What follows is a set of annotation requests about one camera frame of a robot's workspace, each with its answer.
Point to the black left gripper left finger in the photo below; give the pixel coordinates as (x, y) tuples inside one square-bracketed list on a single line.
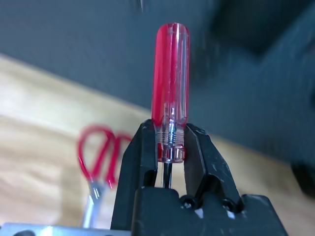
[(137, 159)]

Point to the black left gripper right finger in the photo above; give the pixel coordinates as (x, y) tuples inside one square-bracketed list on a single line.
[(209, 159)]

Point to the grey metal pegboard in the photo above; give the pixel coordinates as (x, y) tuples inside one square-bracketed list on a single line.
[(73, 29)]

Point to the black plastic cup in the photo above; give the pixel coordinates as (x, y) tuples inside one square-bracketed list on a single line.
[(258, 19)]

